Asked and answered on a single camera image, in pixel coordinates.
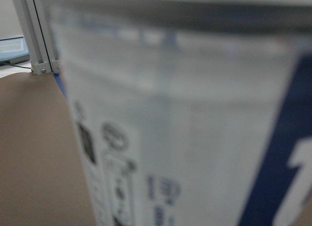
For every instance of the brown paper table cover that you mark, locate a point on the brown paper table cover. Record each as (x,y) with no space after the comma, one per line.
(41,178)

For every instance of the clear Wilson tennis ball can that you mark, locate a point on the clear Wilson tennis ball can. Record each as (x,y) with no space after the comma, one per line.
(191,112)

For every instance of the aluminium frame post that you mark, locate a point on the aluminium frame post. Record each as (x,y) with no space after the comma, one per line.
(44,57)

